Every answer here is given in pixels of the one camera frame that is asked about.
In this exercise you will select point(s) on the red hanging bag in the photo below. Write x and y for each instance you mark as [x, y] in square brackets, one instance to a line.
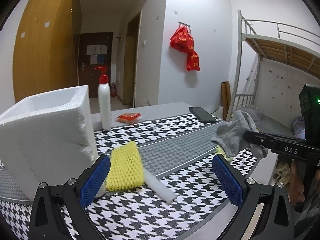
[182, 41]

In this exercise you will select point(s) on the yellow foam net sleeve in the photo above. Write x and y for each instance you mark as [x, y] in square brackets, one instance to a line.
[126, 170]

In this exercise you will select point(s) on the wooden boards leaning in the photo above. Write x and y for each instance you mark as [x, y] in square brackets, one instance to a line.
[226, 98]

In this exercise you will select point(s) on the black smartphone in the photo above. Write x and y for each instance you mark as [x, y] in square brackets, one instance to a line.
[202, 115]

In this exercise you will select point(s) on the wooden wardrobe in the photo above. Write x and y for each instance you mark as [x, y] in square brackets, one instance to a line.
[46, 47]

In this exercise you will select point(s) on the red snack packet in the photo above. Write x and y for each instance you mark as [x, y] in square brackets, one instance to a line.
[129, 118]

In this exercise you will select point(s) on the red fire extinguisher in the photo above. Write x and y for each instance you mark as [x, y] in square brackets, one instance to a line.
[114, 90]

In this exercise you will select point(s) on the grey sock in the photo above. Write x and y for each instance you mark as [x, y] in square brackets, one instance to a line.
[230, 136]

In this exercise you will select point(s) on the metal bunk bed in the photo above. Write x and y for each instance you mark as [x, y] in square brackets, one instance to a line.
[274, 60]

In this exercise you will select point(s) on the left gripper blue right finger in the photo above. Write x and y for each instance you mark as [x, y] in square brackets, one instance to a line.
[232, 181]

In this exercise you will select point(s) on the white styrofoam box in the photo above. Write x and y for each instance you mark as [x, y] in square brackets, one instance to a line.
[48, 137]

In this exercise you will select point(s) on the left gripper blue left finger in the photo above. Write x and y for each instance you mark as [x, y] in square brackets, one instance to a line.
[91, 180]

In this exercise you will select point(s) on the grey pillow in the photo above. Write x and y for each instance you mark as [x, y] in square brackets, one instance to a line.
[255, 113]

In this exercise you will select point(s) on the white pump bottle red cap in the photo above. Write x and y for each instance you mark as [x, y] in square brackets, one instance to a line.
[104, 98]

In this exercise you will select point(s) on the white foam stick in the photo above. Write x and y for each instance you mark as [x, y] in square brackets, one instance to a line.
[158, 187]

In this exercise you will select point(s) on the dark brown door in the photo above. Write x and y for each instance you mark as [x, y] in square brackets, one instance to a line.
[95, 51]

